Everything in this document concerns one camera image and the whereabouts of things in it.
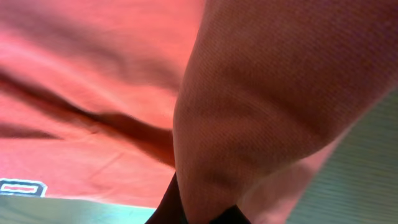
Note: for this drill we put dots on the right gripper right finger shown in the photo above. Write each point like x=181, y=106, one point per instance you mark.
x=233, y=215

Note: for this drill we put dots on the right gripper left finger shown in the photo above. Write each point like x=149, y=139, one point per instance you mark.
x=170, y=209

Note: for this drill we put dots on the orange-red t-shirt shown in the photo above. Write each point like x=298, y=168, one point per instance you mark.
x=242, y=100

